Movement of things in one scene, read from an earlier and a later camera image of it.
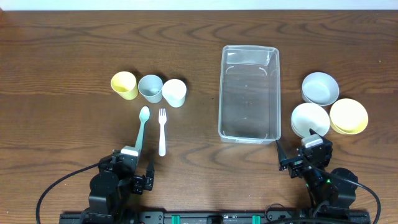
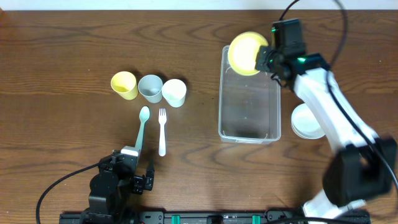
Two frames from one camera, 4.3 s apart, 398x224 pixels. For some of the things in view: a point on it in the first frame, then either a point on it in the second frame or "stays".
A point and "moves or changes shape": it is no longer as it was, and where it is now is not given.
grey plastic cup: [151, 87] stays
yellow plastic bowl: [349, 116] moves or changes shape
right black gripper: [300, 157] -> [264, 59]
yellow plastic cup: [124, 83] stays
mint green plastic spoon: [144, 115] stays
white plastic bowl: [310, 116] stays
